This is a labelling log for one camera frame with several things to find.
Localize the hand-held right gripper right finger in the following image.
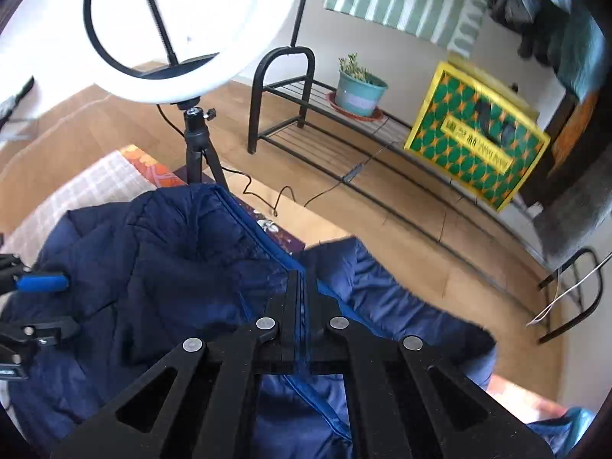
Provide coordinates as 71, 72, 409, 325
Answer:
306, 277, 555, 459

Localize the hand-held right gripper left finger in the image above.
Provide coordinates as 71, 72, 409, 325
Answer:
50, 270, 307, 459

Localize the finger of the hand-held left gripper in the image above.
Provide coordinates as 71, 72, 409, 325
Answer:
0, 254, 68, 293
0, 318, 81, 365

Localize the navy puffer jacket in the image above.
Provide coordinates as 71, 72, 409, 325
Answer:
0, 182, 498, 459

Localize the black metal clothes rack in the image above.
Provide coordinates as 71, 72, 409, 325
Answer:
247, 0, 605, 345

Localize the potted plant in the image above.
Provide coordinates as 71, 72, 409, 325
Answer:
326, 52, 389, 119

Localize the yellow green patterned box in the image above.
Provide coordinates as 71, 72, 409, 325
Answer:
404, 55, 552, 212

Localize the grey plaid coat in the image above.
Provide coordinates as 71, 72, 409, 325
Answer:
531, 172, 610, 261

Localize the light blue jacket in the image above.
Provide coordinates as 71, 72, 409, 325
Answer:
526, 406, 596, 459

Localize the brown hanging scarf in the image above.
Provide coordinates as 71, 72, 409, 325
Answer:
519, 88, 601, 206

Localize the teal knit sweater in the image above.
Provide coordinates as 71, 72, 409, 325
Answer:
545, 5, 605, 103

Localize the black ring light cable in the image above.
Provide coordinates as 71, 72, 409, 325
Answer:
155, 103, 388, 218

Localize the white lamp cable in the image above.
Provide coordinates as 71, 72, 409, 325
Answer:
526, 258, 598, 328

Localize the ring light on tripod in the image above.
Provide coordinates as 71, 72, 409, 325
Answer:
43, 0, 302, 192

